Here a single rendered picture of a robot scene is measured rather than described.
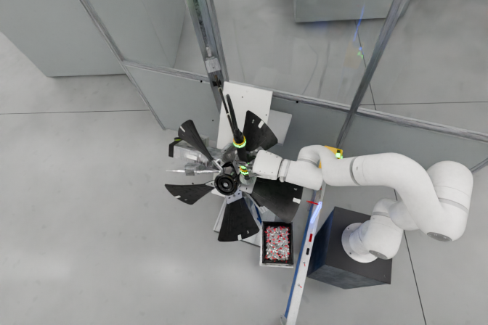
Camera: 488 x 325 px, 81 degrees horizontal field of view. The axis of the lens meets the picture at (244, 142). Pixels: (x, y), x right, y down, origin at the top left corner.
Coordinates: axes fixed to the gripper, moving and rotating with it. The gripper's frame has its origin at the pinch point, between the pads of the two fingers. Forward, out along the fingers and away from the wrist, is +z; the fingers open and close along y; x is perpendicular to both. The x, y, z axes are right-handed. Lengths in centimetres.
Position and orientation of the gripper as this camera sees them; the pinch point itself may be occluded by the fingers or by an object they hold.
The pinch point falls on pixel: (242, 158)
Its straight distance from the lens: 113.7
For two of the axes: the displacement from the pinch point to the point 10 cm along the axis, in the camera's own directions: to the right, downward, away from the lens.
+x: -0.7, -4.8, -8.8
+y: 3.2, -8.4, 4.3
